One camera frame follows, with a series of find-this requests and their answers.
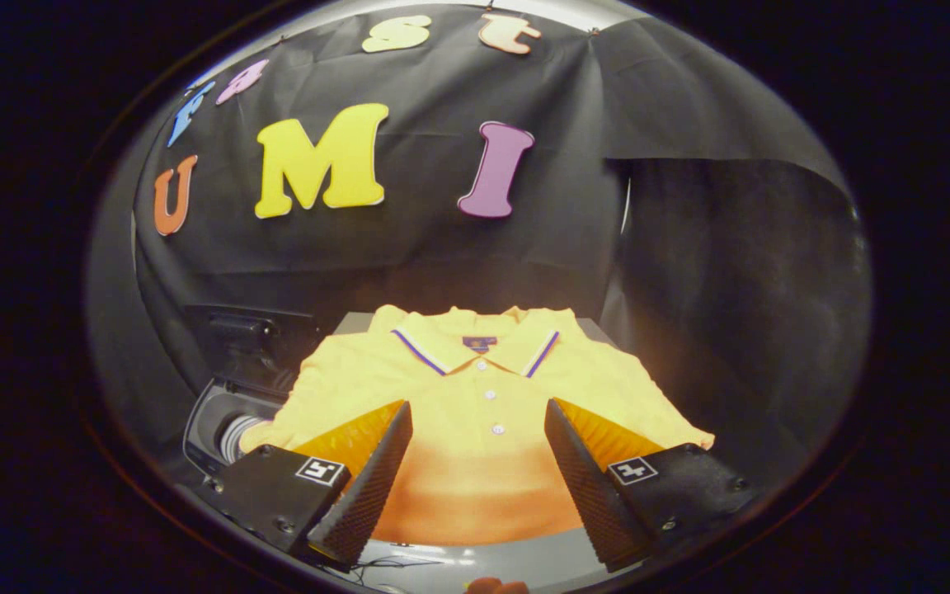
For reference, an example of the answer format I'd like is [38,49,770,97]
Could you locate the thin black cables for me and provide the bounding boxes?
[351,557,443,592]

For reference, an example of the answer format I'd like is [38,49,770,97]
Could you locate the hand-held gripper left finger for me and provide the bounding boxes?
[195,400,414,572]

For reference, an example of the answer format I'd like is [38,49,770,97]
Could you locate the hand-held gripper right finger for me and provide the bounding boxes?
[544,398,760,574]

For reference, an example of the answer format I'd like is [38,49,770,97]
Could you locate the black backdrop cloth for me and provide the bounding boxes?
[86,4,872,496]

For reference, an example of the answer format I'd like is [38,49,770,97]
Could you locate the yellow polo shirt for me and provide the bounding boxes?
[240,305,715,547]

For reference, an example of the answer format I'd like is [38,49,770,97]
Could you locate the grey cabinet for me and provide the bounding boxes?
[335,312,649,594]

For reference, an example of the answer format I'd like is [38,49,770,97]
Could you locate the grey washing machine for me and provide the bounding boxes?
[182,378,294,479]

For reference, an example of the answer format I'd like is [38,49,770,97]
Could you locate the dark washing machine lid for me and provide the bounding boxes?
[186,304,323,398]

